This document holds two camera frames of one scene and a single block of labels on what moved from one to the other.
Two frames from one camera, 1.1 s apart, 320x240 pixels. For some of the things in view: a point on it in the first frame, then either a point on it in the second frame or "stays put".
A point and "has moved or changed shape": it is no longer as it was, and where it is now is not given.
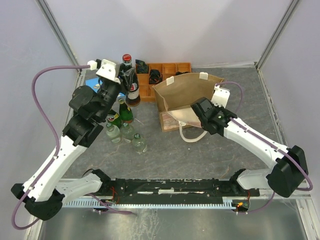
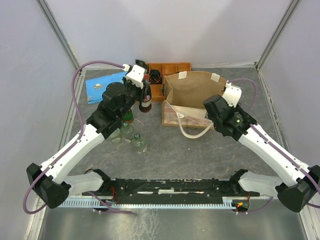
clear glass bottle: [139, 144] stays put
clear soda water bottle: [127, 133] stays put
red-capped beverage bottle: [129, 76] has moved or changed shape
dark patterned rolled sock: [141, 67] stays put
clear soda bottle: [113, 133] stays put
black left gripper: [127, 77] → [141, 97]
